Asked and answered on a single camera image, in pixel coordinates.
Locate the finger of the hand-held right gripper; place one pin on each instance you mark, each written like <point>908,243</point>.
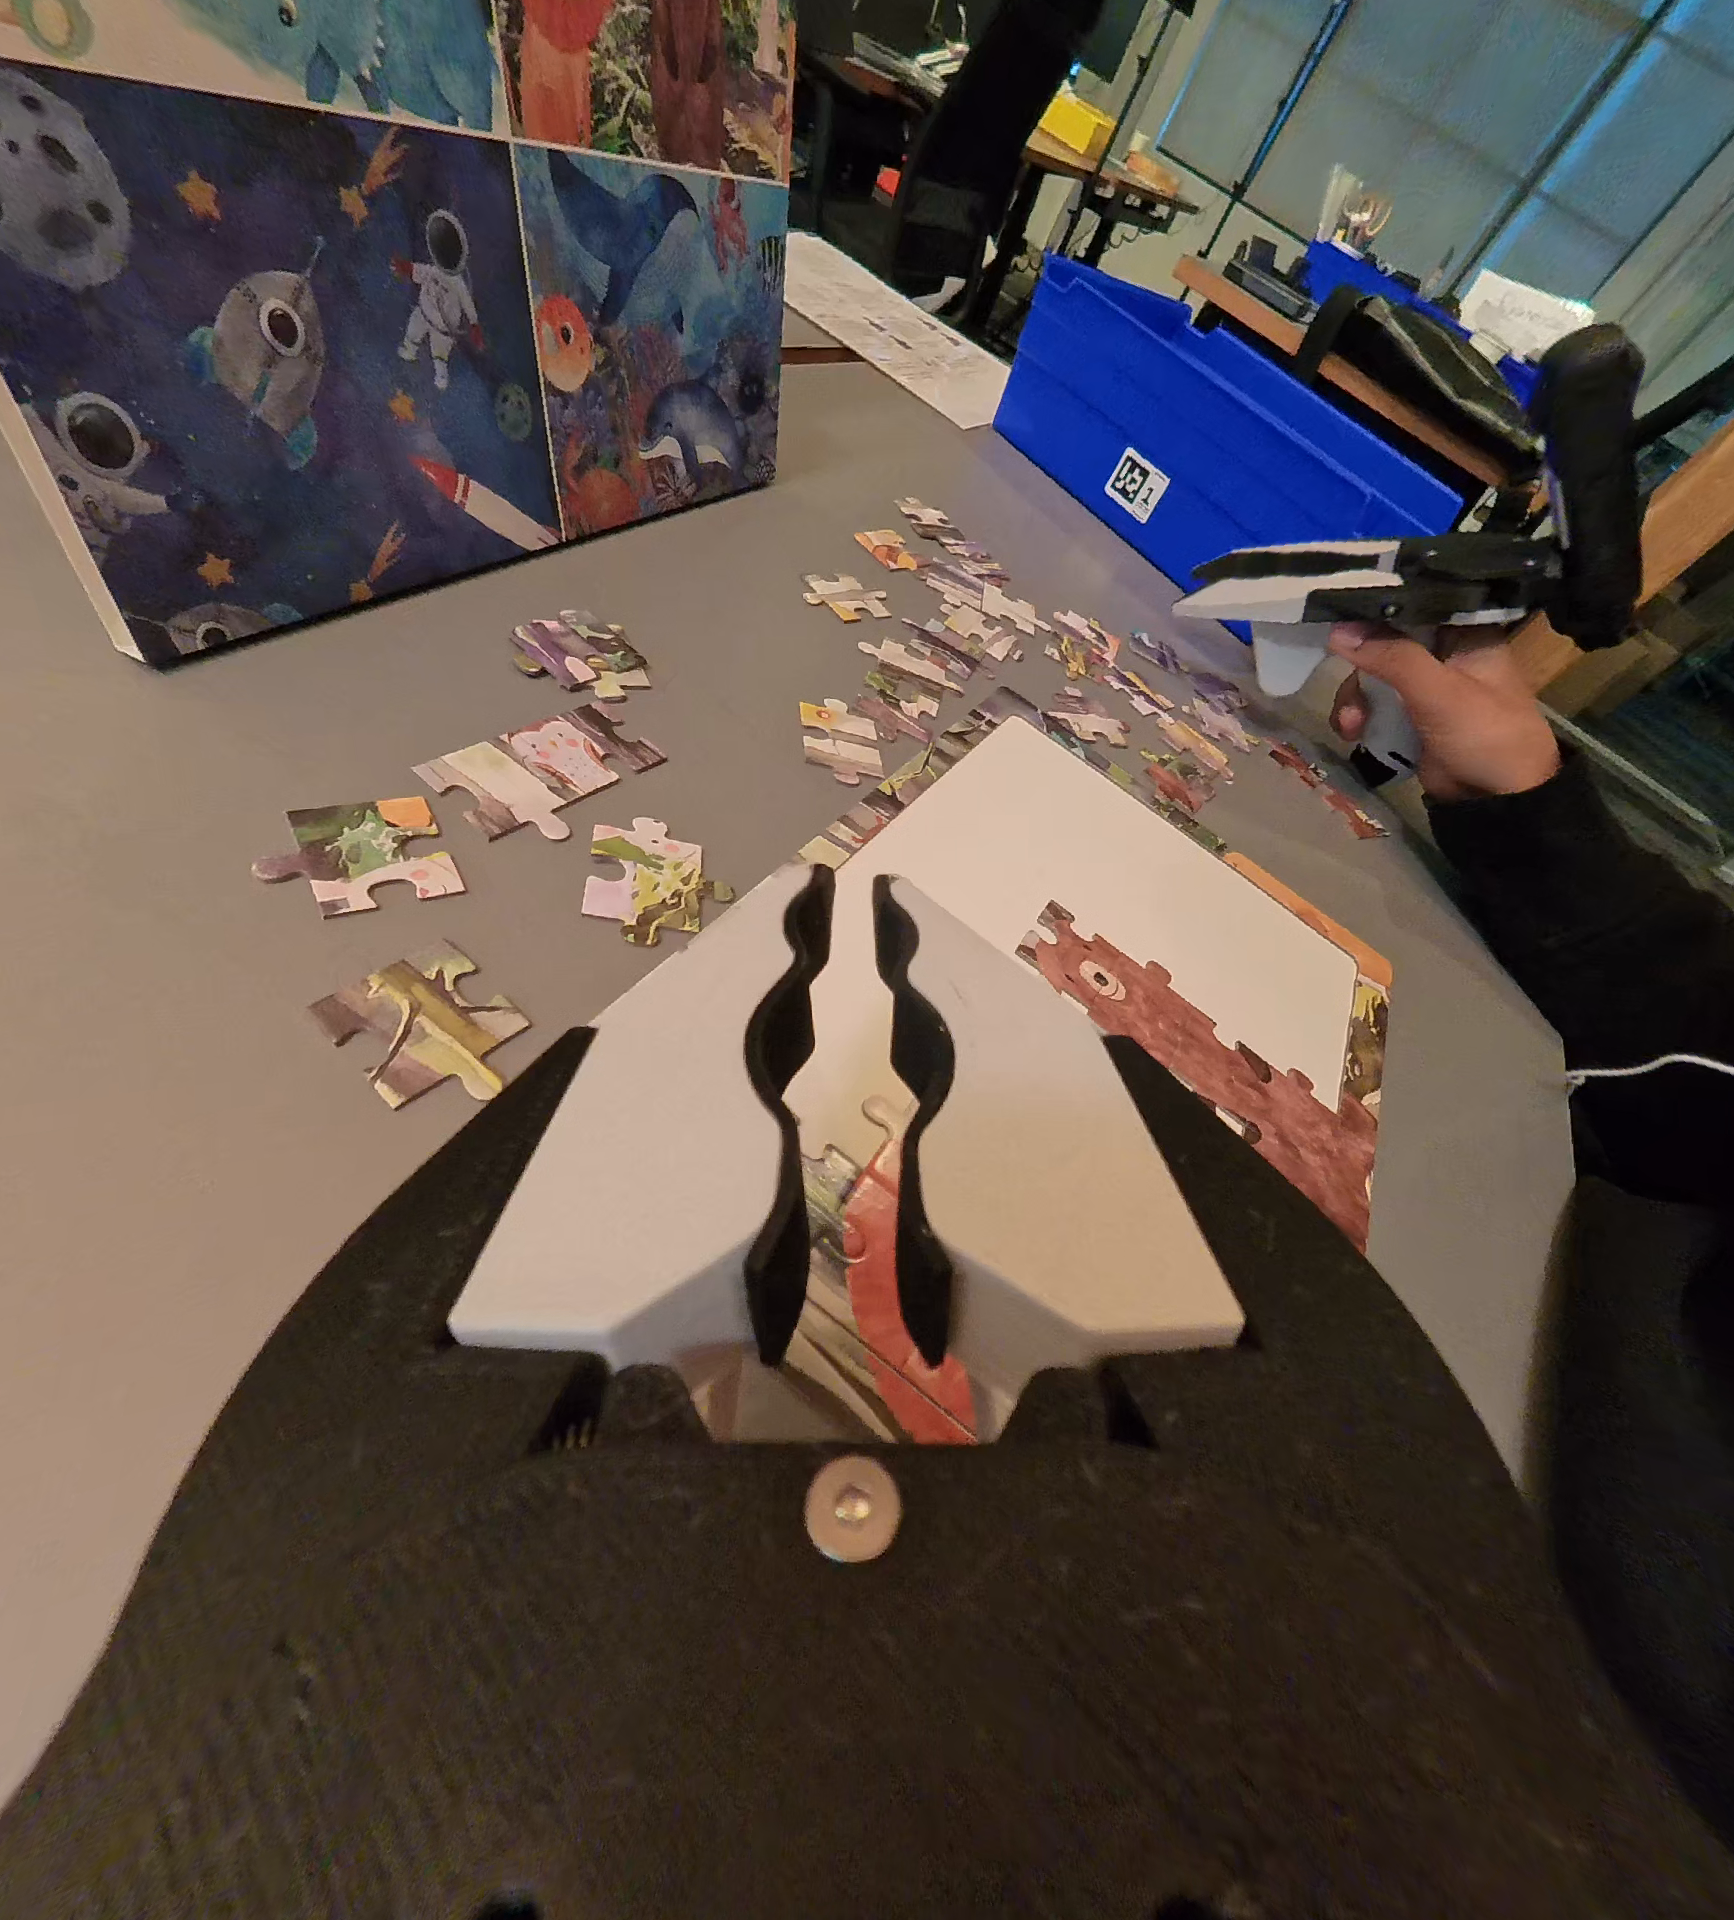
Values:
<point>1302,567</point>
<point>1256,605</point>

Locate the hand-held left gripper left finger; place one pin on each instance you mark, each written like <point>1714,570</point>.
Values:
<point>613,1201</point>

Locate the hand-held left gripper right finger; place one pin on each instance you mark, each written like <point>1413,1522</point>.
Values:
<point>1077,1201</point>

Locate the tree branch puzzle piece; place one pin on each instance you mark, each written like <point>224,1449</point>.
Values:
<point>417,1029</point>

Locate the lion jigsaw puzzle board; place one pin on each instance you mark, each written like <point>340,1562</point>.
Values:
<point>1107,841</point>

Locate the orange yellow puzzle piece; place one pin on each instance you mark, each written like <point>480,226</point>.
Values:
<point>890,551</point>

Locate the pile of puzzle pieces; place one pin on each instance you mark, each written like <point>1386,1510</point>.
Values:
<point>544,759</point>

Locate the person's right forearm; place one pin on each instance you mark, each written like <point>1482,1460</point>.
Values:
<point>1603,931</point>

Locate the person's right hand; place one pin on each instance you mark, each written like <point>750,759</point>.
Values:
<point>1482,728</point>

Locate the joined brown bear puzzle section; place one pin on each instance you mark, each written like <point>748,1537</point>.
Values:
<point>1182,1050</point>

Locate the blue bin with white label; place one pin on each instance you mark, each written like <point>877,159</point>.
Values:
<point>1077,360</point>

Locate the wooden top desk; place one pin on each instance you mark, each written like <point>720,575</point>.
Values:
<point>1136,189</point>

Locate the orange corner puzzle piece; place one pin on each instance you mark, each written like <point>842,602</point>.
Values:
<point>357,854</point>

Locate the laminated instruction sheet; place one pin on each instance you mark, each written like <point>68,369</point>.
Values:
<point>896,330</point>

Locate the yellow box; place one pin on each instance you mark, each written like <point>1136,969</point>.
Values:
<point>1084,123</point>

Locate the black tall back chair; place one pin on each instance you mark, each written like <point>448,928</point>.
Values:
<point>987,135</point>

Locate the space print puzzle box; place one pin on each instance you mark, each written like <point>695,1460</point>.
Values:
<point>282,374</point>

